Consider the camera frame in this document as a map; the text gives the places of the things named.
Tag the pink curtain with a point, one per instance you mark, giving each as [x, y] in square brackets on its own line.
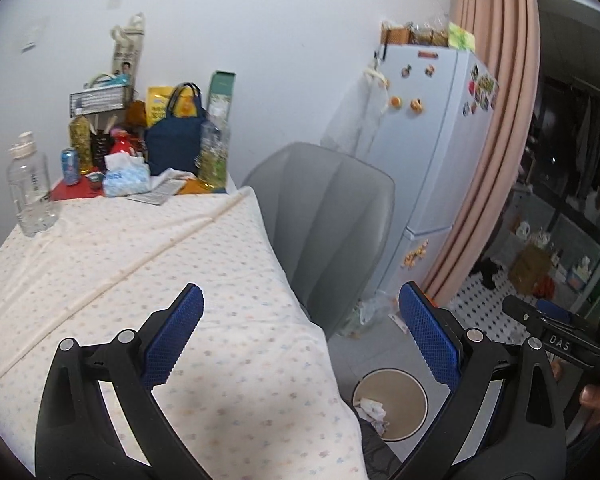
[495, 110]

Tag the red plastic container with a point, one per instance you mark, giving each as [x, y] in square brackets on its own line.
[122, 145]

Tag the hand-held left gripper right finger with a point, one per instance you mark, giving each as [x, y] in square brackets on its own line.
[427, 340]

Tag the blue drink can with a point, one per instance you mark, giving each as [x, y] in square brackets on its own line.
[70, 167]

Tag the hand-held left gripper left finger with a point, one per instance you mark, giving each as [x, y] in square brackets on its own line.
[175, 340]

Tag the black pen holder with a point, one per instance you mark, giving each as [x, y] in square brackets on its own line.
[101, 150]

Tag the blue and white tissue box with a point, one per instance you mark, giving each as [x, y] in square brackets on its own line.
[127, 180]

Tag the floral cream tablecloth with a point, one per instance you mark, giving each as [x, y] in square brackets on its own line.
[130, 270]

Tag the white refrigerator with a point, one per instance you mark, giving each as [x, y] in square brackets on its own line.
[430, 170]

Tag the hanging clothes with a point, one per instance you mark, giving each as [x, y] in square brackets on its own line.
[597, 150]

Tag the wall poster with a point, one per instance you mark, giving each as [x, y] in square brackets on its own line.
[127, 50]

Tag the green carton box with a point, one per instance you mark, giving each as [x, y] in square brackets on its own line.
[222, 92]

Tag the small patterned bowl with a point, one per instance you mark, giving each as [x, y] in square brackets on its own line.
[95, 177]

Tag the glass bottle with yellow contents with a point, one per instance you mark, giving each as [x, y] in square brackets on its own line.
[81, 142]

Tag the grey chair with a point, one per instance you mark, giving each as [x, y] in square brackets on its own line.
[325, 220]

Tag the brown woven basket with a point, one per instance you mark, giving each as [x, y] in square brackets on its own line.
[396, 34]

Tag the white wall switch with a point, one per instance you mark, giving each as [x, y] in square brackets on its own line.
[28, 44]

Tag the clear plastic bottle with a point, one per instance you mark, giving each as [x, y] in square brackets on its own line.
[213, 155]

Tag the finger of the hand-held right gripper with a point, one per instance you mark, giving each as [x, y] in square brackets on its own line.
[552, 308]
[520, 311]

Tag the grey printed leaflet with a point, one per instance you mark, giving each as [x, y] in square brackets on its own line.
[160, 190]

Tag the clear plastic bag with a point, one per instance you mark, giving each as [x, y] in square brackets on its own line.
[372, 312]

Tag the orange flat item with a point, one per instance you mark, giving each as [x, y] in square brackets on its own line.
[195, 187]

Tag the hanging white plastic bag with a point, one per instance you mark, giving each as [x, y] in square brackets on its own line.
[352, 120]

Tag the brown cardboard box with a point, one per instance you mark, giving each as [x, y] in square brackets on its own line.
[529, 265]

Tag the round beige trash bin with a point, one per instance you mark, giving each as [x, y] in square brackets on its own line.
[407, 400]

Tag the person's right hand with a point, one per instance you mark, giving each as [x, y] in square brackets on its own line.
[597, 402]

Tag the printed paper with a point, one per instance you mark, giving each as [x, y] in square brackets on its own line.
[372, 410]

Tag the clear snack bags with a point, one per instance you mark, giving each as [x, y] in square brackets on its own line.
[430, 35]

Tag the navy lunch bag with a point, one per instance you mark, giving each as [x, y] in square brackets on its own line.
[175, 145]

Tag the clear plastic water jug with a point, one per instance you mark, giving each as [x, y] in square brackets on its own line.
[30, 185]

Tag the yellow snack packet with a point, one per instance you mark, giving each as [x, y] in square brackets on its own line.
[157, 105]

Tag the brown plush toy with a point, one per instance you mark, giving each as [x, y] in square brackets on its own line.
[136, 114]

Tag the red tray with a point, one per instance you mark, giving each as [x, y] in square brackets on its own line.
[75, 192]

